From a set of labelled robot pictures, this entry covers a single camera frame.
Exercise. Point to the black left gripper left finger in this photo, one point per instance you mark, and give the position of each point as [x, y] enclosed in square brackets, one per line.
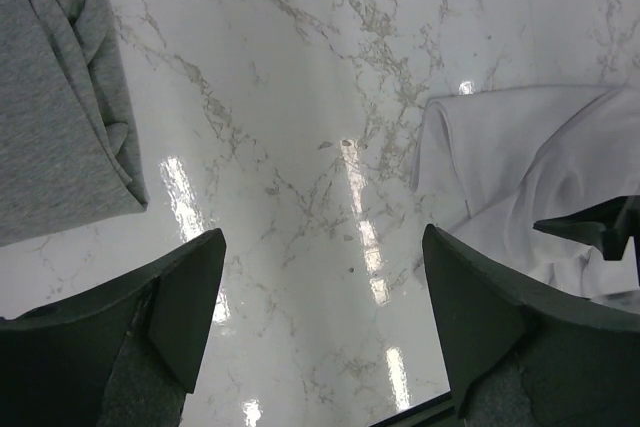
[124, 353]

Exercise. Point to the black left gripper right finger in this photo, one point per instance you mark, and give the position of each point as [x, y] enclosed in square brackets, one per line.
[520, 353]

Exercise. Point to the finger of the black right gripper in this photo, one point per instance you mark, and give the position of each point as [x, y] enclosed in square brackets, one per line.
[607, 226]

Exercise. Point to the white t-shirt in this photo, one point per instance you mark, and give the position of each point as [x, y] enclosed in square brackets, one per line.
[518, 156]

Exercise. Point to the grey folded t-shirt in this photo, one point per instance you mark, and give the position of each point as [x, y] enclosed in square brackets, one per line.
[70, 154]

